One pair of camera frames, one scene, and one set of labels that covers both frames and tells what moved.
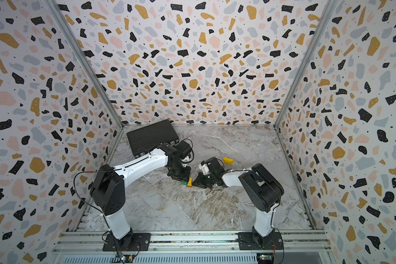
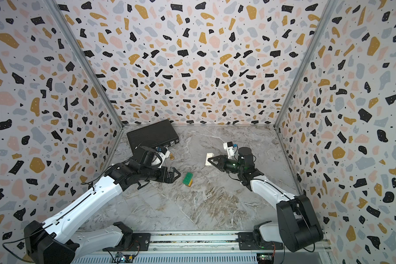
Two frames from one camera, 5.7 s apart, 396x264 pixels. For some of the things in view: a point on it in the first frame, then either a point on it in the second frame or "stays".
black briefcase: x=146 y=139 stays
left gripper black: x=185 y=177 -> x=171 y=179
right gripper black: x=199 y=182 -> x=223 y=160
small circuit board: x=125 y=258 stays
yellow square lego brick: x=190 y=182 stays
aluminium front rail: x=193 y=242 stays
